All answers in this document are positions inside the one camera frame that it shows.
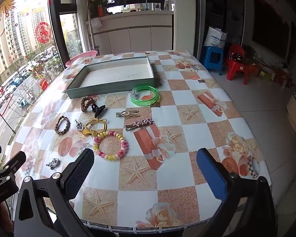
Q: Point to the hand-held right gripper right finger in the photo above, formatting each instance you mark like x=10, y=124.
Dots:
x=212, y=175

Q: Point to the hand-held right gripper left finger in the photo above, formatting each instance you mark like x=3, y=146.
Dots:
x=81, y=167

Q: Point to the small silver brooch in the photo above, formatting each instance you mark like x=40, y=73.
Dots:
x=53, y=163

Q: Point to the beige bow hair clip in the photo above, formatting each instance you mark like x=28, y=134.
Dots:
x=128, y=113

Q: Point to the pink star hair clip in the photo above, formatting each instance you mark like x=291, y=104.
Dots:
x=140, y=123

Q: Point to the green translucent bangle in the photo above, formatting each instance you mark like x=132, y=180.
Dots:
x=141, y=103

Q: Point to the grey-green shallow box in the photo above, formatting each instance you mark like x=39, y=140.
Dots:
x=118, y=71

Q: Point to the person's left hand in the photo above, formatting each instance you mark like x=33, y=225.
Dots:
x=1, y=214

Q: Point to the silver heart charm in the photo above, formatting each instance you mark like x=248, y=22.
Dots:
x=80, y=127

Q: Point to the black claw hair clip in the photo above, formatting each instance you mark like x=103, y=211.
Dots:
x=97, y=113

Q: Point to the patterned tablecloth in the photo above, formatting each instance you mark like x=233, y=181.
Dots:
x=202, y=113

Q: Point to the small grey object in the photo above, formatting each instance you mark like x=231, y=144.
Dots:
x=159, y=82

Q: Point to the red plastic chair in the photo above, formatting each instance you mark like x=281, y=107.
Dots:
x=236, y=66

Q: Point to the pink plastic plate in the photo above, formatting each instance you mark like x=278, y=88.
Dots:
x=81, y=55

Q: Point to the red gift boxes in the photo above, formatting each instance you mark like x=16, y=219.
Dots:
x=276, y=75

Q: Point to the blue plastic stool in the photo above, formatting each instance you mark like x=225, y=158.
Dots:
x=212, y=50

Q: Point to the red horse window decal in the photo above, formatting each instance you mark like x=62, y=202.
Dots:
x=43, y=32

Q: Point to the white shopping bag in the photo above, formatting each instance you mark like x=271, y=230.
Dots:
x=215, y=38

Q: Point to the white cabinet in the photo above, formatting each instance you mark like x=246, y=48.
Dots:
x=138, y=39

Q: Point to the red bottle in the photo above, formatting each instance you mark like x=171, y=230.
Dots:
x=100, y=11

